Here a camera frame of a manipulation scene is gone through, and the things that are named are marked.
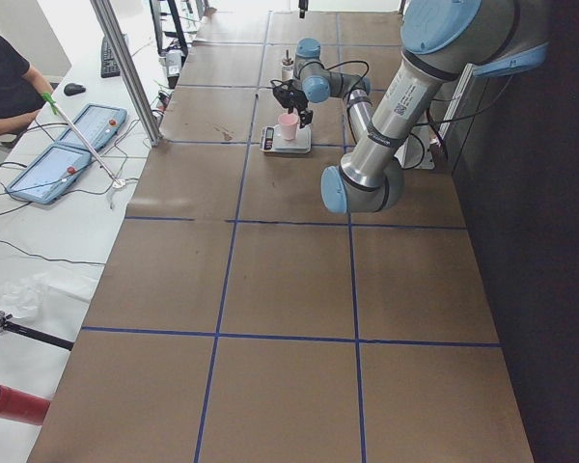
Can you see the blue teach pendant far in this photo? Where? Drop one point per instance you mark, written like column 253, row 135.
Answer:
column 99, row 123

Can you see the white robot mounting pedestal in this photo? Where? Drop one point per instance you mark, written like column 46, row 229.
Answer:
column 446, row 105

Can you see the silver digital kitchen scale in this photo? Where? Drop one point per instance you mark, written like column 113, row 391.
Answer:
column 272, row 141

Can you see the aluminium frame post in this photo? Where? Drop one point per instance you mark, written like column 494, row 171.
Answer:
column 111, row 29

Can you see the blue teach pendant near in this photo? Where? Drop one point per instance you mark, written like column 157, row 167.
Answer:
column 50, row 175

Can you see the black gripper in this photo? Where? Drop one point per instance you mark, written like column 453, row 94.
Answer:
column 296, row 99

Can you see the thin metal stick green tip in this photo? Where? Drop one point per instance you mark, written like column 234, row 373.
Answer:
column 117, row 183

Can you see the blue teach pendant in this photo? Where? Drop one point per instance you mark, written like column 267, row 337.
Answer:
column 99, row 123
column 50, row 175

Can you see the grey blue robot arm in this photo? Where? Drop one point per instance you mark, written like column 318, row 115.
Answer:
column 438, row 40

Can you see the crumpled clear plastic bag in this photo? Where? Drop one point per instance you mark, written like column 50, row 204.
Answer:
column 24, row 298

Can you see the seated person black shirt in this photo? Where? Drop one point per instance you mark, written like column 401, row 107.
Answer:
column 21, row 90

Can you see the black tripod rod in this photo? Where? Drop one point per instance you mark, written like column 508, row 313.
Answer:
column 7, row 325

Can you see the black keyboard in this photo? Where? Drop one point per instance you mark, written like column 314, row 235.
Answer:
column 109, row 66

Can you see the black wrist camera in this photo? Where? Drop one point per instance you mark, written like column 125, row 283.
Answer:
column 283, row 93

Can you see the red cylinder tube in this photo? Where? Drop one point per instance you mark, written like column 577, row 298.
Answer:
column 15, row 405

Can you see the clear glass sauce bottle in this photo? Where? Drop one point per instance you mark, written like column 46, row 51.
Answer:
column 287, row 65

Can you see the black computer mouse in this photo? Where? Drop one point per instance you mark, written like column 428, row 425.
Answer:
column 74, row 89

